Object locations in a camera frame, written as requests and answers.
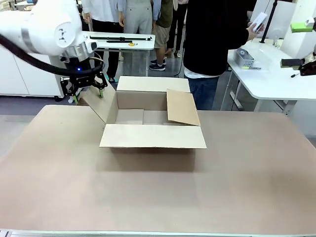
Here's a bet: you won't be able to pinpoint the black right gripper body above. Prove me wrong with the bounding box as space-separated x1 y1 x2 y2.
298 62 316 77

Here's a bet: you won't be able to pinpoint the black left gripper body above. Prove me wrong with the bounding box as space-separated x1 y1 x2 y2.
60 56 102 87

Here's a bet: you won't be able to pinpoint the white phone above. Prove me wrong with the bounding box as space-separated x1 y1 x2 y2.
251 12 269 34

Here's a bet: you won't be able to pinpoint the brown cardboard shipping box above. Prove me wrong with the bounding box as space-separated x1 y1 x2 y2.
77 76 207 150

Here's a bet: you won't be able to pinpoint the person's left hand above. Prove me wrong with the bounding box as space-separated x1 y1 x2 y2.
246 23 265 40

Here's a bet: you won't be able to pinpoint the white curved-edge table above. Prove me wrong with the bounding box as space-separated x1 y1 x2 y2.
220 38 316 117

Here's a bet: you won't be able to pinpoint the green rectangular block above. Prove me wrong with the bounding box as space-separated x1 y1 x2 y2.
290 19 316 33

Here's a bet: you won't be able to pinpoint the white board panel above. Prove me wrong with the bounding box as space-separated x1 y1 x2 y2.
248 0 297 40

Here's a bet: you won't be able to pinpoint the black stand pole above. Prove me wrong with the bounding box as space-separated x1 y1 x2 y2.
259 0 279 44

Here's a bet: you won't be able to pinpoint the long black tripod rod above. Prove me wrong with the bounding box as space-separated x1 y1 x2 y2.
89 36 153 43

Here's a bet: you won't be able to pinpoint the bystander white shirt black trousers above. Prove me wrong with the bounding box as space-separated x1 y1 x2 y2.
82 0 125 83

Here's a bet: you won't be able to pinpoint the white table with black rods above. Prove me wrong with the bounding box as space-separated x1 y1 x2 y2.
82 31 156 78

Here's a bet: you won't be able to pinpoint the white storage cabinet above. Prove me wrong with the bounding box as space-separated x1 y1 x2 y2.
0 46 65 99

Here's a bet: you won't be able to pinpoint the bystander in grey clothes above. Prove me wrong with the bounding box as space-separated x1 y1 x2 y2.
119 0 154 36

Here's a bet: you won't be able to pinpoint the bystander olive shirt khaki shorts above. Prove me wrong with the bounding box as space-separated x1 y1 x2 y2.
149 0 174 72

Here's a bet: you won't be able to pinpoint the person in black sweater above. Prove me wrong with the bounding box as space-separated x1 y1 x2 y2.
183 0 258 111

